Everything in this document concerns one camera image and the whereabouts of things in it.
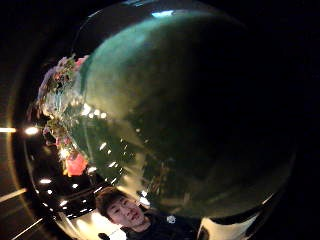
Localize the red flower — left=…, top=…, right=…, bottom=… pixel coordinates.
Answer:
left=63, top=151, right=89, bottom=178

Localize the the person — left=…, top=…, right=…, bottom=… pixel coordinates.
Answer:
left=95, top=186, right=202, bottom=240

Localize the pink flower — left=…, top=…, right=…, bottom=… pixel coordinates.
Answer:
left=74, top=55, right=90, bottom=70

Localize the bunch of mixed flowers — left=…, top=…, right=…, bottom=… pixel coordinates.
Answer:
left=35, top=54, right=90, bottom=158

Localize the round bright ceiling lamp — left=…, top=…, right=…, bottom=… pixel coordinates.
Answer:
left=23, top=125, right=40, bottom=137

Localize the group of small ceiling spotlights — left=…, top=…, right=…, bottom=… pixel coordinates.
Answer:
left=37, top=177, right=101, bottom=215

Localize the long ceiling light strip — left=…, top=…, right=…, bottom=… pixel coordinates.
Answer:
left=0, top=188, right=28, bottom=204

